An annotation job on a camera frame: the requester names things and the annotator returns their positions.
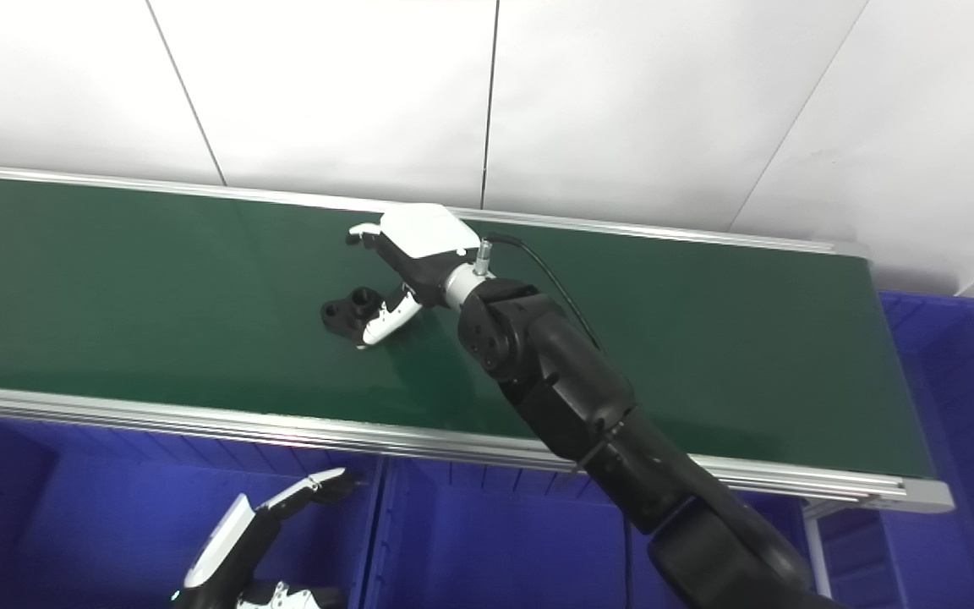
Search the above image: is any black metal flange part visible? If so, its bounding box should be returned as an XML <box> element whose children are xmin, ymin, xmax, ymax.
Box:
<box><xmin>320</xmin><ymin>288</ymin><xmax>386</xmax><ymax>339</ymax></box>

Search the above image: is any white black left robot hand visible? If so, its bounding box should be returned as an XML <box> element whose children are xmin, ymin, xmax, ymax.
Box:
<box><xmin>170</xmin><ymin>468</ymin><xmax>361</xmax><ymax>609</ymax></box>

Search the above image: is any green conveyor belt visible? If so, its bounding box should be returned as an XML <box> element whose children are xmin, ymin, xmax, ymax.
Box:
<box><xmin>0</xmin><ymin>162</ymin><xmax>955</xmax><ymax>514</ymax></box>
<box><xmin>0</xmin><ymin>173</ymin><xmax>936</xmax><ymax>479</ymax></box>

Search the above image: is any grey conveyor support leg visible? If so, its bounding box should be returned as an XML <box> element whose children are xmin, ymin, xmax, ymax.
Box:
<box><xmin>800</xmin><ymin>499</ymin><xmax>834</xmax><ymax>598</ymax></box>

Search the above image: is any blue plastic bin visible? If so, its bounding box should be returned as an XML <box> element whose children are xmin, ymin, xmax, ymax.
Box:
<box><xmin>0</xmin><ymin>416</ymin><xmax>386</xmax><ymax>609</ymax></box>
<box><xmin>817</xmin><ymin>292</ymin><xmax>974</xmax><ymax>609</ymax></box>
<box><xmin>364</xmin><ymin>457</ymin><xmax>818</xmax><ymax>609</ymax></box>

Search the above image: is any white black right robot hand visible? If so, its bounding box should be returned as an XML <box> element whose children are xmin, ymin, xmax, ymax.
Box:
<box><xmin>347</xmin><ymin>203</ymin><xmax>484</xmax><ymax>348</ymax></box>

